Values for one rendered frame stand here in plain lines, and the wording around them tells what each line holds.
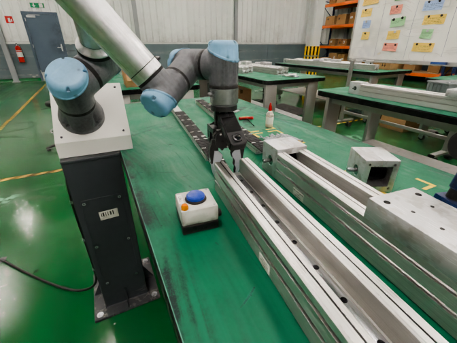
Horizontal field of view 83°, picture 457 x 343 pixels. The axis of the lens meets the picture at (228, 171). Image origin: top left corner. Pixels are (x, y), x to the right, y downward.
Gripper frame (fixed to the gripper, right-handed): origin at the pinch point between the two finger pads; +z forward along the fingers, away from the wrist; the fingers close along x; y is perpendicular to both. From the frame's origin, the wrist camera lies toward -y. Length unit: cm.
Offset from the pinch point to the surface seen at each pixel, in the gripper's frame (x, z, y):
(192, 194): 13.7, -5.3, -16.6
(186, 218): 16.0, -2.1, -20.2
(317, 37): -506, -53, 637
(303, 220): -2.6, -6.4, -33.5
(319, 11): -504, -115, 637
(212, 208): 10.4, -3.3, -20.2
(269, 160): -13.5, -2.6, -1.0
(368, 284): -2.6, -6.4, -48.0
